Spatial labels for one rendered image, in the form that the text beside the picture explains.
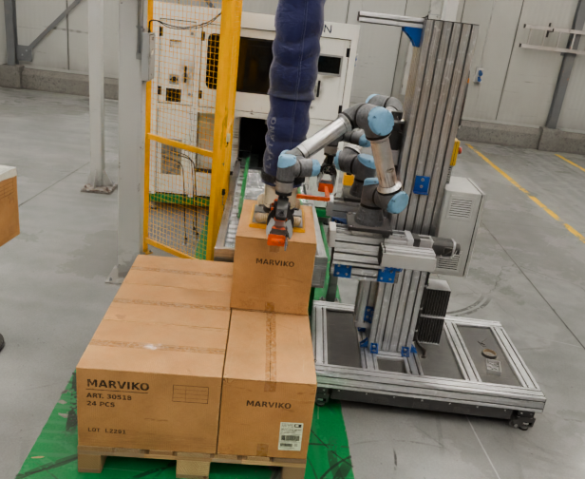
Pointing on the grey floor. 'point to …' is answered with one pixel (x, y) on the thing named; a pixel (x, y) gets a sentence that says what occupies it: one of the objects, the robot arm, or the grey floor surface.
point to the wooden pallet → (185, 461)
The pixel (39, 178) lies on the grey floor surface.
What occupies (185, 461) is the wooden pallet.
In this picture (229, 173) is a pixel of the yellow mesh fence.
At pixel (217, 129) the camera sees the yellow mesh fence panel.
